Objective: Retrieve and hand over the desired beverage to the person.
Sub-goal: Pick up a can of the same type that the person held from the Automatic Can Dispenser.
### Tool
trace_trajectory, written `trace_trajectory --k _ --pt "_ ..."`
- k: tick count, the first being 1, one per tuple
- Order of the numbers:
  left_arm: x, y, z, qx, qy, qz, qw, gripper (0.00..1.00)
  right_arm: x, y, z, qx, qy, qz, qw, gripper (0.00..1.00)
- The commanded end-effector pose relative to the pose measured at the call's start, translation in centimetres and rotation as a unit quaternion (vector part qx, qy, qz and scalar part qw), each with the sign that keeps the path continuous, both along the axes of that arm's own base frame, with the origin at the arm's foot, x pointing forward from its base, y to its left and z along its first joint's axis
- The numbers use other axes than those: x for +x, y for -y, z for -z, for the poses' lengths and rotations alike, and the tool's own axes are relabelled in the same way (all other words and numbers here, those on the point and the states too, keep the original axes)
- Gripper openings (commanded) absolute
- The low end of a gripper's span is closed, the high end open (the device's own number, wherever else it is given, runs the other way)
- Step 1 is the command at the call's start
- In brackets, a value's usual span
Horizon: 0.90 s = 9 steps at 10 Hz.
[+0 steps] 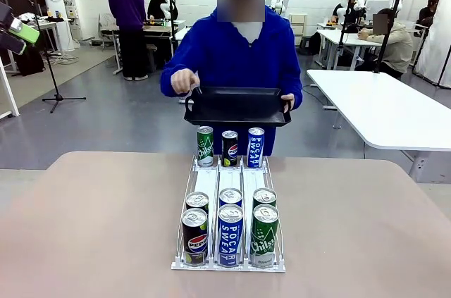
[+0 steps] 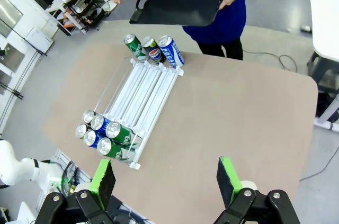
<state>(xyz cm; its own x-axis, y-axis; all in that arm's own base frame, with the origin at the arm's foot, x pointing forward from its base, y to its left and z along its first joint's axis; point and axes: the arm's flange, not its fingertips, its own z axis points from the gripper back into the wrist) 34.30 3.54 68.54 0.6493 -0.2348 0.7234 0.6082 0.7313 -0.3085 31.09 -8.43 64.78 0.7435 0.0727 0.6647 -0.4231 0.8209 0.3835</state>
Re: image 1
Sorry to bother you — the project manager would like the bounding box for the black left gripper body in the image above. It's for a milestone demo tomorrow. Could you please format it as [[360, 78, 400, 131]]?
[[0, 1, 16, 33]]

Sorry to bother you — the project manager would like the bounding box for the green Chilsung can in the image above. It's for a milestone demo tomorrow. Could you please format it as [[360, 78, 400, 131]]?
[[250, 204, 280, 269], [197, 125, 214, 167], [252, 187, 278, 209]]

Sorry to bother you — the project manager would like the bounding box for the black serving tray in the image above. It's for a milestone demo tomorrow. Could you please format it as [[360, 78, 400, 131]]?
[[184, 86, 292, 128]]

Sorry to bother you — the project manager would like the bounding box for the black Pepsi can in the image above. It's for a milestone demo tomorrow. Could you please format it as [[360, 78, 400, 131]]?
[[221, 130, 239, 167], [185, 191, 210, 215], [181, 208, 209, 266]]

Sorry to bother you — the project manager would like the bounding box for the person's left forearm blue sleeve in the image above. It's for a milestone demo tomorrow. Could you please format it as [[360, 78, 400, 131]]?
[[285, 65, 304, 111]]

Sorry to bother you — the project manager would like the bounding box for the person's right forearm blue sleeve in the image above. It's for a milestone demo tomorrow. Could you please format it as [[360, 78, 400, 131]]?
[[160, 67, 178, 98]]

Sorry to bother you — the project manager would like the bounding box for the seated person in black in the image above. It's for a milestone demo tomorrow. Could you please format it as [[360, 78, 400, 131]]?
[[147, 0, 179, 21]]

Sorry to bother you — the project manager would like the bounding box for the person in blue hoodie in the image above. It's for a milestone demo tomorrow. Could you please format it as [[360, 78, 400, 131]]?
[[160, 0, 304, 157]]

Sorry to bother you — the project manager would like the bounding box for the seated person in beige jacket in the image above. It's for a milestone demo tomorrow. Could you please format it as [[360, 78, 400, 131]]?
[[357, 8, 414, 80]]

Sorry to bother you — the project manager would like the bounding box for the dark-haired person in black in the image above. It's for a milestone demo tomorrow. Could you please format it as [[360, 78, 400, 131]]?
[[419, 0, 440, 28]]

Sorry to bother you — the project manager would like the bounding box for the person's right hand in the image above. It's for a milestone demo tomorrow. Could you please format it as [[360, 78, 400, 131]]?
[[171, 69, 202, 97]]

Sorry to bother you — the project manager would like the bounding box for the person's left hand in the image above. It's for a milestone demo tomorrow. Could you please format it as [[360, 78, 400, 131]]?
[[280, 93, 296, 112]]

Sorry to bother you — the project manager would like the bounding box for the black bag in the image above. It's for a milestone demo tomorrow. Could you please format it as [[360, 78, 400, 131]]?
[[16, 44, 47, 77]]

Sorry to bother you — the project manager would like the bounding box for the black microphone stand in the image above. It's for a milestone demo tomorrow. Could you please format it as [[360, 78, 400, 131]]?
[[27, 0, 87, 114]]

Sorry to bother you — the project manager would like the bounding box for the man in purple hoodie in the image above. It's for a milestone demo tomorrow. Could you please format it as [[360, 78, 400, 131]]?
[[106, 0, 149, 82]]

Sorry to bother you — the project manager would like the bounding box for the grey background work table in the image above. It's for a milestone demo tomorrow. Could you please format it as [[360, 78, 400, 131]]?
[[100, 19, 187, 75]]

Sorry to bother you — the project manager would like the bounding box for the black background stand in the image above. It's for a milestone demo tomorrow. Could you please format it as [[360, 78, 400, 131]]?
[[166, 0, 179, 56]]

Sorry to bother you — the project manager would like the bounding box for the white can dispenser rack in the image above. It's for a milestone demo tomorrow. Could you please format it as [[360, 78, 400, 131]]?
[[171, 154, 287, 274]]

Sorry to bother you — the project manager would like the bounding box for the blue Pocari Sweat can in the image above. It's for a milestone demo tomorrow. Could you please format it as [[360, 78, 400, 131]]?
[[217, 204, 245, 268], [247, 127, 266, 168], [218, 187, 243, 209]]

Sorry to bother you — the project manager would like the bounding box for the white drawer unit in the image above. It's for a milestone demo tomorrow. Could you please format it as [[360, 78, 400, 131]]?
[[289, 13, 309, 46]]

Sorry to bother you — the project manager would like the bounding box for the white background desk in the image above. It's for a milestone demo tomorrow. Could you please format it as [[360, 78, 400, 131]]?
[[315, 28, 383, 70]]

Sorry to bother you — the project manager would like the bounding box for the large white table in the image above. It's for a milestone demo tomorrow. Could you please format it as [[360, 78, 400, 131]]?
[[305, 68, 451, 183]]

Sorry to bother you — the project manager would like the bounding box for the white partition curtain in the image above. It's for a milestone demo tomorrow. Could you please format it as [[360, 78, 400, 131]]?
[[412, 0, 451, 89]]

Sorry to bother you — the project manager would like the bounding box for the white table leg frame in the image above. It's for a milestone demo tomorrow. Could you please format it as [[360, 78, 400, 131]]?
[[0, 56, 21, 120]]

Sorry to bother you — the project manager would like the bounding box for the black camera tripod pole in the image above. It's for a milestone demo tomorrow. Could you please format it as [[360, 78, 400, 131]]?
[[373, 0, 407, 75]]

